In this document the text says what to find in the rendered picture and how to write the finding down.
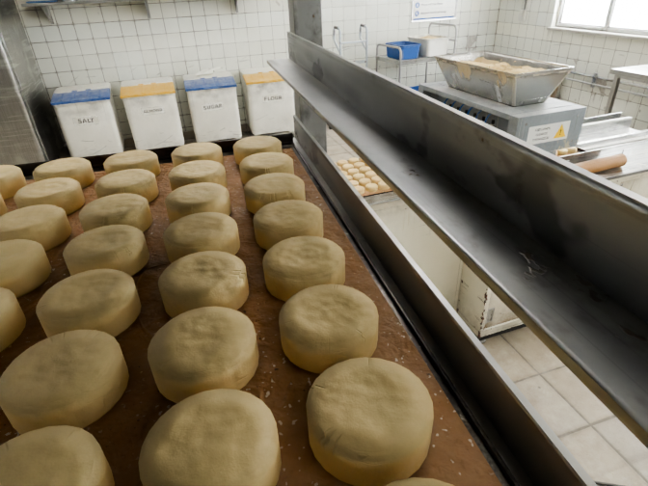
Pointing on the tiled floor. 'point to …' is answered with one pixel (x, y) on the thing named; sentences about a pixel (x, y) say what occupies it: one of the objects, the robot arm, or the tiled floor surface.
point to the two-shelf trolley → (412, 59)
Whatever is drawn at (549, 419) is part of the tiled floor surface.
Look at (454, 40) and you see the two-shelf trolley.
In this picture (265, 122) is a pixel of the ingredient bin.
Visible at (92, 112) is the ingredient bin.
